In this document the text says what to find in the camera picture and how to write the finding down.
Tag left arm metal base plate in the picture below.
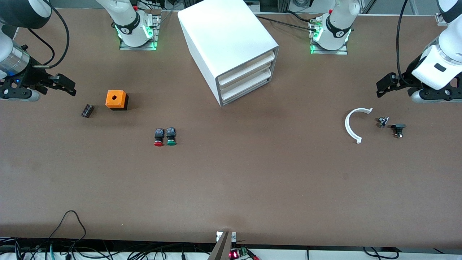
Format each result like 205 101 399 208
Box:
309 18 349 55

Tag looped thin black cable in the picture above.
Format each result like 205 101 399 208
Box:
49 210 87 253

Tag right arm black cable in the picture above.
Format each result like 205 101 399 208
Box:
27 0 70 68

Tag orange button box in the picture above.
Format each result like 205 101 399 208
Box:
105 90 129 111

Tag white curved plastic ring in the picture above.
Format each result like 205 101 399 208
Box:
345 108 373 144

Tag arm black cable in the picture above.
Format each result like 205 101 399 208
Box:
27 0 70 68
396 0 414 86

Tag circuit board with red light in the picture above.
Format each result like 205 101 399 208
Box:
229 247 260 260

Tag brown camera mount post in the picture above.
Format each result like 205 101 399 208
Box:
208 231 237 260

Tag black cable behind cabinet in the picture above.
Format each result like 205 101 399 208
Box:
254 14 320 31

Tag black cable under table edge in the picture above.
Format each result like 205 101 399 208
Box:
363 247 399 260

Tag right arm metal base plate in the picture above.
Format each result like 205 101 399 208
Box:
119 14 161 51

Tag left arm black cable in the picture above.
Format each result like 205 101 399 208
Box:
396 0 414 86

